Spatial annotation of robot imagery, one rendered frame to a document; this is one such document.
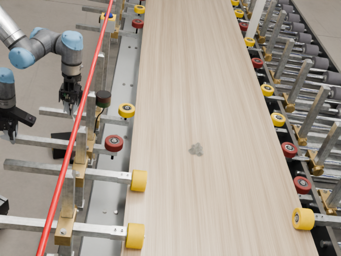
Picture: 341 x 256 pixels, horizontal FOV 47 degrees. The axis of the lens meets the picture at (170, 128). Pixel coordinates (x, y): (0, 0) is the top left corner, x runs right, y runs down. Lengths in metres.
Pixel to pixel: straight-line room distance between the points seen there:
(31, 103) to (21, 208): 1.09
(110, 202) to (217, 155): 0.53
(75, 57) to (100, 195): 0.70
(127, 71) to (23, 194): 1.06
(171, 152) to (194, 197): 0.26
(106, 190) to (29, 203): 0.87
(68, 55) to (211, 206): 0.78
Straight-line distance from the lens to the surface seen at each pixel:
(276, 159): 1.87
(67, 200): 1.28
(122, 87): 2.57
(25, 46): 1.42
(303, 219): 1.57
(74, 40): 1.45
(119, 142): 1.70
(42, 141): 1.77
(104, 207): 1.82
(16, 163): 1.54
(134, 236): 1.31
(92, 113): 1.66
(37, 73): 3.81
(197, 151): 1.74
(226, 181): 1.66
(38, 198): 2.67
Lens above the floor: 2.04
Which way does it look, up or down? 38 degrees down
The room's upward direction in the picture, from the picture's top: 13 degrees clockwise
